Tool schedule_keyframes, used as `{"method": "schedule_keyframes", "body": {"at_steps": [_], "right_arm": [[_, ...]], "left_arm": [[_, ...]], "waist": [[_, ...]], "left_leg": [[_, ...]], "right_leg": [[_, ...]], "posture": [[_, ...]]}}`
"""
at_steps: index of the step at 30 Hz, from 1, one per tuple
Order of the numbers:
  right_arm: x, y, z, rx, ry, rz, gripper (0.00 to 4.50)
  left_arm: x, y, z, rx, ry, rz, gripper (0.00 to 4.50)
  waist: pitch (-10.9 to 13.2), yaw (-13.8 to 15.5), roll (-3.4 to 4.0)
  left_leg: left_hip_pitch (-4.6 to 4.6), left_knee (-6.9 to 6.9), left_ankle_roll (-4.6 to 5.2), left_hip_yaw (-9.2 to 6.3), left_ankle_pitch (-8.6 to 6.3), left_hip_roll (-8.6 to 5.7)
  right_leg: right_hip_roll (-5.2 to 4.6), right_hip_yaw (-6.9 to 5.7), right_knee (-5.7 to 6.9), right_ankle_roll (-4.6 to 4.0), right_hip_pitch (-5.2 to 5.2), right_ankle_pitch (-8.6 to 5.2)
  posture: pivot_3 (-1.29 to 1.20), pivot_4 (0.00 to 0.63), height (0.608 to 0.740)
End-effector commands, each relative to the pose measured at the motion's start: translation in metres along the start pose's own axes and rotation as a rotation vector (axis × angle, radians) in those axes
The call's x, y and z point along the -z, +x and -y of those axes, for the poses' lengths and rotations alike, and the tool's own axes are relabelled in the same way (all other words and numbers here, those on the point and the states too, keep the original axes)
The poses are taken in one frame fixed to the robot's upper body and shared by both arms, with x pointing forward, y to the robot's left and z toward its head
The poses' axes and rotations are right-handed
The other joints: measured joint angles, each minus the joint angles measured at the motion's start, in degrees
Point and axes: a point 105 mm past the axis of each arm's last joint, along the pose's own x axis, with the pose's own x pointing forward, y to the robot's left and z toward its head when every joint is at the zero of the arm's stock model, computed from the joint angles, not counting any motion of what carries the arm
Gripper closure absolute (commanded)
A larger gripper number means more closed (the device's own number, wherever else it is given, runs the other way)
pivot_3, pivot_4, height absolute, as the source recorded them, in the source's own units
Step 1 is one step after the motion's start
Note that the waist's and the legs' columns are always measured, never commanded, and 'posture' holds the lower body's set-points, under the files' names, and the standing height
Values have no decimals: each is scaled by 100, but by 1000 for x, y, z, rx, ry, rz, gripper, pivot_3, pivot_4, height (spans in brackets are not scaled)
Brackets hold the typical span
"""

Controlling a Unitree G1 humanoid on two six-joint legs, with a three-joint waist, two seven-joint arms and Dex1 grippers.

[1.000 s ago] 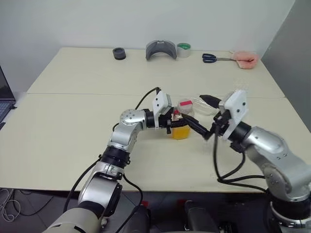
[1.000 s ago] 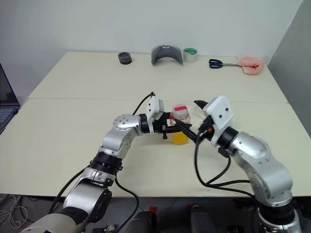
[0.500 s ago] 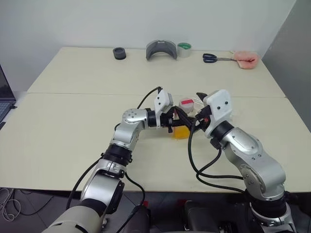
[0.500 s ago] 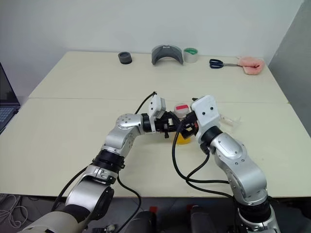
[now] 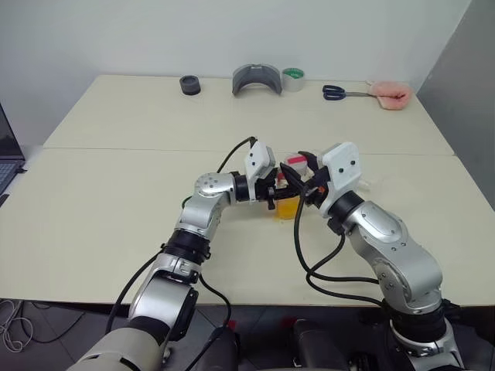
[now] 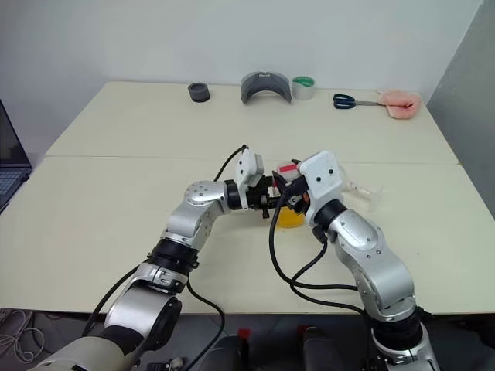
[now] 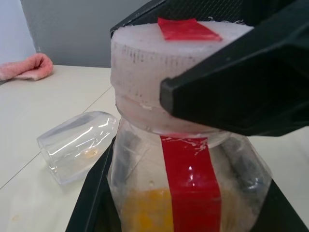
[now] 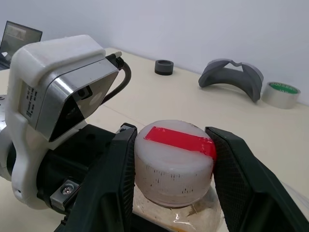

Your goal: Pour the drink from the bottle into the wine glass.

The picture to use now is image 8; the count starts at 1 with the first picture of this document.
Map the white cap with red tape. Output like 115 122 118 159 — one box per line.
134 119 217 208

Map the dark laptop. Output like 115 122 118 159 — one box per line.
0 20 43 71

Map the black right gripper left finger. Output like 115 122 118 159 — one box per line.
54 127 139 232

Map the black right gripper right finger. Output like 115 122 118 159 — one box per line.
204 126 309 232

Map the black left wrist camera cable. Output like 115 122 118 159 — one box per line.
100 51 133 106

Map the black round lid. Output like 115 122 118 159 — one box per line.
154 59 175 77

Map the silver tape roll green core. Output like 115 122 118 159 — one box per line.
261 81 302 110

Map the clear plastic bottle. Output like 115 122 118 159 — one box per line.
131 182 227 232

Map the grey curved face pad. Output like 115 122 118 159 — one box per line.
198 58 265 103

